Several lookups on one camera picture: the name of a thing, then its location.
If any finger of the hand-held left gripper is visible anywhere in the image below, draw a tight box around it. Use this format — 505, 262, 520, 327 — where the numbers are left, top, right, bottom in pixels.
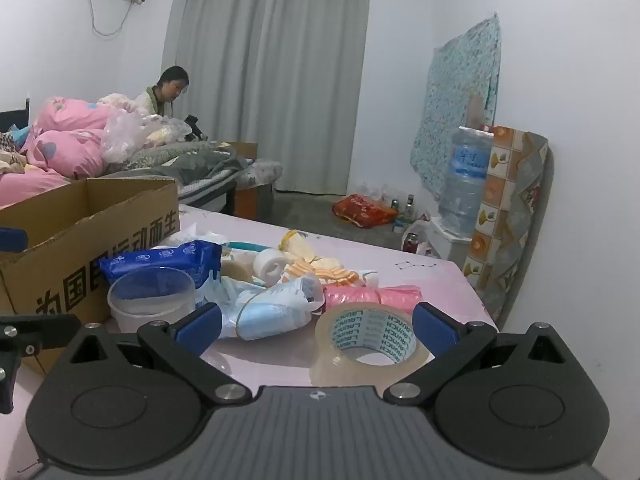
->
0, 227, 27, 254
0, 314, 82, 415

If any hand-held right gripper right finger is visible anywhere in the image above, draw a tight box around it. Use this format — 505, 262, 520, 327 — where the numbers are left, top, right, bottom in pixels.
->
382, 302, 575, 406

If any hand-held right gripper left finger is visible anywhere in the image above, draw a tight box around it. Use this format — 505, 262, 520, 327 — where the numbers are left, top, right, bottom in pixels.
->
65, 302, 247, 406

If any brown cardboard box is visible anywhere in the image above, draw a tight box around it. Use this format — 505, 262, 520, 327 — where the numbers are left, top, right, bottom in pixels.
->
0, 176, 182, 376

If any light blue face mask pack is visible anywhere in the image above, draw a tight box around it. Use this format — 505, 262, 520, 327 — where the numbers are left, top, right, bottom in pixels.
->
220, 275, 326, 341

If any blue wet wipes pack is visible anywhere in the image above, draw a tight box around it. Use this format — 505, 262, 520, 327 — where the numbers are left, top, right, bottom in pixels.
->
99, 240, 223, 306

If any pink plastic bag roll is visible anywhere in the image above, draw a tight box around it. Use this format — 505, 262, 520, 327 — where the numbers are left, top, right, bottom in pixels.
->
322, 284, 423, 317

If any orange striped knit glove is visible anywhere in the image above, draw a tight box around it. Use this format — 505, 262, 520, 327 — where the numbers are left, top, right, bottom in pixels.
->
282, 257, 361, 288

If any yellow cloth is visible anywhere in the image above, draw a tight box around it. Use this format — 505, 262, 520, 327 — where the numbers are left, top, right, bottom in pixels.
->
277, 229, 321, 261

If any clear plastic container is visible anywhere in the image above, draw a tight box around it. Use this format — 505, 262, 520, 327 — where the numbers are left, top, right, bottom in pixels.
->
107, 267, 197, 333

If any beige tape roll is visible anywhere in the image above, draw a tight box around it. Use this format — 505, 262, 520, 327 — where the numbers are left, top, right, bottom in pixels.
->
220, 258, 257, 283

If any white water dispenser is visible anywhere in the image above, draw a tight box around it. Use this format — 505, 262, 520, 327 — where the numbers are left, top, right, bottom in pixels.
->
427, 215, 473, 263

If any plastic bag with red can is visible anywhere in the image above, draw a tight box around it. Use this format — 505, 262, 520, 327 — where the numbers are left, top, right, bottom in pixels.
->
401, 219, 441, 257

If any patterned cloth pile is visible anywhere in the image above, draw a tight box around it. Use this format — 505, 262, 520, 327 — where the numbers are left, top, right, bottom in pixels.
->
0, 127, 28, 176

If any white tape roll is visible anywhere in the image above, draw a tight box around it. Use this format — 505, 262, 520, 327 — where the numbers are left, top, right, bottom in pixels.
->
252, 248, 288, 287

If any white crumpled plastic bag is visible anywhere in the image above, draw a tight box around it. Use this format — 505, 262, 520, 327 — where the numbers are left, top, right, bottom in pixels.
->
165, 222, 231, 251

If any clear packing tape roll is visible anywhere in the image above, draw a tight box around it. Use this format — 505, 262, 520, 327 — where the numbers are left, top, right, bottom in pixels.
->
314, 302, 435, 388

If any pink quilt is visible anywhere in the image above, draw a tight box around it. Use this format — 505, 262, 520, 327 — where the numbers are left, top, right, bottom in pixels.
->
0, 96, 136, 208

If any red snack bag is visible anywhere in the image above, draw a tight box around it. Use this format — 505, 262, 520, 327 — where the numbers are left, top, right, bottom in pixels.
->
332, 193, 400, 229

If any patterned orange white box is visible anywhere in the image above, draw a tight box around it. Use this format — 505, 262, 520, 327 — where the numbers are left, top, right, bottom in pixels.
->
462, 125, 555, 328

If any blue water jug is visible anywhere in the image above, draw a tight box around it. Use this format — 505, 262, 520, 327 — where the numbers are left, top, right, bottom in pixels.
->
437, 126, 495, 238

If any grey blanket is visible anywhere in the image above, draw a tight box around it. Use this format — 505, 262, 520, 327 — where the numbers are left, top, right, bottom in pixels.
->
100, 152, 251, 196

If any clear plastic bag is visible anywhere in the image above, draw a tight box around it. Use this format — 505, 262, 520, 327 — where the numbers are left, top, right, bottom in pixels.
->
101, 108, 193, 163

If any olive patterned blanket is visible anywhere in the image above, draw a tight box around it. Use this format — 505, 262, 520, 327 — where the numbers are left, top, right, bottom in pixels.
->
122, 141, 236, 168

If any black device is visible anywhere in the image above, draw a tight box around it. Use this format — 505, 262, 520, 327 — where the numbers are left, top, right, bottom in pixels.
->
184, 115, 207, 142

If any grey curtain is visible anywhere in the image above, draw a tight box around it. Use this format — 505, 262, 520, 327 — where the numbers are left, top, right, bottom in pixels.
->
161, 0, 375, 196

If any wooden bed frame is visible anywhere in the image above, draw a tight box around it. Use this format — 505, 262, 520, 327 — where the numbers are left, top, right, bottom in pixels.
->
175, 141, 275, 221

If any air conditioner hose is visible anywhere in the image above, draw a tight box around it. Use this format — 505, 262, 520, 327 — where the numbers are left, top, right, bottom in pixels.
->
85, 0, 146, 37

